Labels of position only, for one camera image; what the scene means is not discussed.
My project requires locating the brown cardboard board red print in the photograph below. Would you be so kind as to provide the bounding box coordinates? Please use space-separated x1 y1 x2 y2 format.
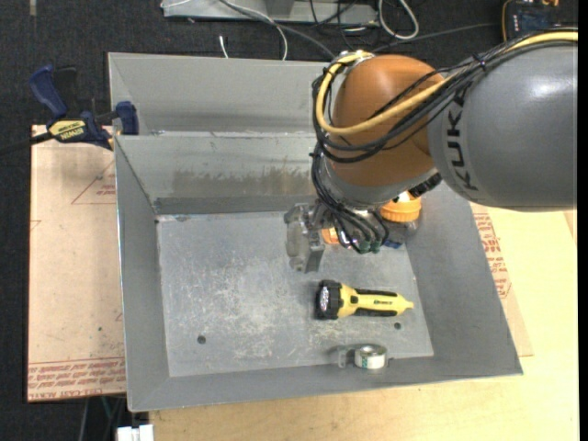
27 124 535 403

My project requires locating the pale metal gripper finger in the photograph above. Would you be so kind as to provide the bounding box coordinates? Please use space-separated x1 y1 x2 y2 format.
303 243 326 276
285 223 308 272

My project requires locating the orange round container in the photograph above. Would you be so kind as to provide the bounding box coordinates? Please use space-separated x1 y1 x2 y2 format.
379 195 424 224

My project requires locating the grey metal bin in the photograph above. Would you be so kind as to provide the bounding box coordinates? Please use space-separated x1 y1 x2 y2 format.
107 51 524 413

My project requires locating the yellow and black flashlight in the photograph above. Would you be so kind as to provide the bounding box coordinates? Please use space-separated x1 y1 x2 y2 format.
313 279 415 322

